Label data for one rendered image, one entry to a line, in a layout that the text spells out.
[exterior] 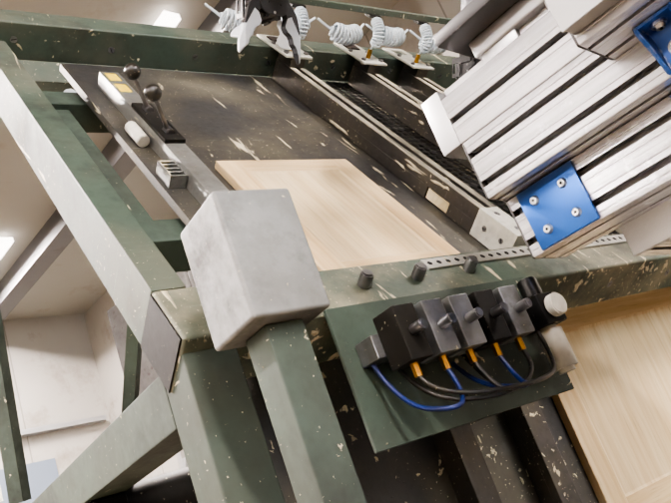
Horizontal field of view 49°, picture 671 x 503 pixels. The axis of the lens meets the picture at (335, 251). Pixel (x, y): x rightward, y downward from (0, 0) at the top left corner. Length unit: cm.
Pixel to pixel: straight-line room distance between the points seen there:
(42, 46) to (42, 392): 783
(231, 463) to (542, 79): 66
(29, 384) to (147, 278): 854
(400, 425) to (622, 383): 98
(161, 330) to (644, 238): 69
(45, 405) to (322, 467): 883
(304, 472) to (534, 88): 56
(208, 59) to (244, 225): 141
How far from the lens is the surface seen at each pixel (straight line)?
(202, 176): 157
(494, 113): 103
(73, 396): 985
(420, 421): 124
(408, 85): 271
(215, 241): 97
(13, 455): 234
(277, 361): 93
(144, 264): 122
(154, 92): 165
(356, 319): 123
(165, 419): 119
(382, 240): 157
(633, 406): 208
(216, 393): 110
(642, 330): 225
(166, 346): 113
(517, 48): 102
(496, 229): 172
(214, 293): 98
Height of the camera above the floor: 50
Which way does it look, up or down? 19 degrees up
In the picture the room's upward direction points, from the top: 21 degrees counter-clockwise
